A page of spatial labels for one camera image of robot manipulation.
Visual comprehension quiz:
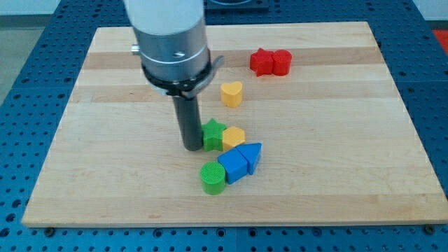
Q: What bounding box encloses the blue cube block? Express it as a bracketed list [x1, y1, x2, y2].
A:
[218, 148, 248, 184]

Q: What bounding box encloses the wooden board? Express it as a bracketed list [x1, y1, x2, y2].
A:
[22, 22, 447, 228]

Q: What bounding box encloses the green cylinder block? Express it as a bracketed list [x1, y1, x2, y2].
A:
[200, 162, 226, 195]

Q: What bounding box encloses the yellow hexagon block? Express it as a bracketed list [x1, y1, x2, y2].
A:
[222, 127, 246, 152]

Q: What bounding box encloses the red rounded block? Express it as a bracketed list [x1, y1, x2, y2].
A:
[272, 50, 293, 76]

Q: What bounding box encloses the yellow heart block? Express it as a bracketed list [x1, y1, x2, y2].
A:
[220, 81, 243, 108]

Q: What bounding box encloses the red star block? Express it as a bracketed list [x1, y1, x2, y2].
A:
[249, 48, 274, 77]

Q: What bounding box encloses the blue triangle block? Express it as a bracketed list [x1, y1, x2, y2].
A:
[236, 143, 263, 175]

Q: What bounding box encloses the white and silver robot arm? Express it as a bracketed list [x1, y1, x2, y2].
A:
[124, 0, 214, 151]

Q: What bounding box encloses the green star block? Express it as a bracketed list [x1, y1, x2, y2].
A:
[202, 118, 227, 151]

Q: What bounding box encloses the black clamp with metal band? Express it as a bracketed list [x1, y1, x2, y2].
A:
[141, 55, 225, 99]

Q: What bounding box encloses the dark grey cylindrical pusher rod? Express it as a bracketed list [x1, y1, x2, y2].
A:
[173, 97, 203, 151]

